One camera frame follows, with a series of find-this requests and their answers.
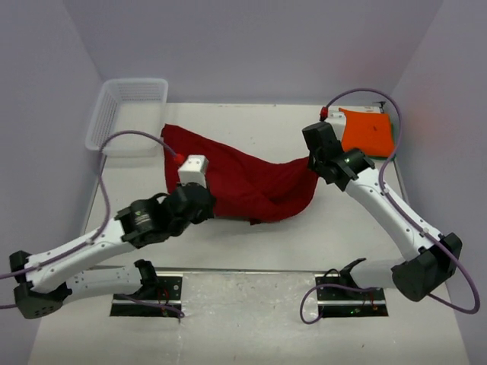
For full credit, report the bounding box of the dark red t shirt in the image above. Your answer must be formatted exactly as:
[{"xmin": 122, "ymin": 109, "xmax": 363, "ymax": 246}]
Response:
[{"xmin": 161, "ymin": 125, "xmax": 318, "ymax": 224}]

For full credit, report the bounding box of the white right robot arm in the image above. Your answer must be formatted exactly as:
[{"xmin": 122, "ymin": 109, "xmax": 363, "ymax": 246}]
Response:
[{"xmin": 302, "ymin": 122, "xmax": 463, "ymax": 302}]

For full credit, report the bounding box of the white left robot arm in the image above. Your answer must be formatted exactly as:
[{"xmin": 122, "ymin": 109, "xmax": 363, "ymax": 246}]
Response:
[{"xmin": 9, "ymin": 183, "xmax": 215, "ymax": 319}]

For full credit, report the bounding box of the folded orange t shirt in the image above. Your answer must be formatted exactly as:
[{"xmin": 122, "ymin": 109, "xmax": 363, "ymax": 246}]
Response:
[{"xmin": 339, "ymin": 108, "xmax": 395, "ymax": 158}]

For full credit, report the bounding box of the white plastic basket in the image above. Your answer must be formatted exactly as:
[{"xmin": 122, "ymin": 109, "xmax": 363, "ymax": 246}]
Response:
[{"xmin": 84, "ymin": 78, "xmax": 168, "ymax": 151}]

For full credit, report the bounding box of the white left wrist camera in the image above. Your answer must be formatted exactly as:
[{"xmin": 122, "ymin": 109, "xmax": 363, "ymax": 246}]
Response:
[{"xmin": 177, "ymin": 154, "xmax": 208, "ymax": 188}]

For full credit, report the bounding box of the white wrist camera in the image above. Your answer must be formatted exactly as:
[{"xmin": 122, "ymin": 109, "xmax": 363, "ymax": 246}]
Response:
[
  {"xmin": 326, "ymin": 111, "xmax": 346, "ymax": 139},
  {"xmin": 177, "ymin": 154, "xmax": 208, "ymax": 188}
]

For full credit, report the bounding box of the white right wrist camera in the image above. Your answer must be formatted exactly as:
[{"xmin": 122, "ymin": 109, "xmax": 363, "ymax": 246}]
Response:
[{"xmin": 326, "ymin": 111, "xmax": 346, "ymax": 139}]

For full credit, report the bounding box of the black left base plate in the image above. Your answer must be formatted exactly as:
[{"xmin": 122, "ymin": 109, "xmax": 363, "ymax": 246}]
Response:
[{"xmin": 110, "ymin": 275, "xmax": 183, "ymax": 319}]

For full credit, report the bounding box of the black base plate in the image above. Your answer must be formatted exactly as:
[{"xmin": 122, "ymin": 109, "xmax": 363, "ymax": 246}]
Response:
[
  {"xmin": 110, "ymin": 275, "xmax": 183, "ymax": 319},
  {"xmin": 317, "ymin": 287, "xmax": 389, "ymax": 318}
]

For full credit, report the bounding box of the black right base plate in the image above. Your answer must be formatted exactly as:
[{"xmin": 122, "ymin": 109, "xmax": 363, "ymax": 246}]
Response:
[{"xmin": 317, "ymin": 287, "xmax": 389, "ymax": 318}]

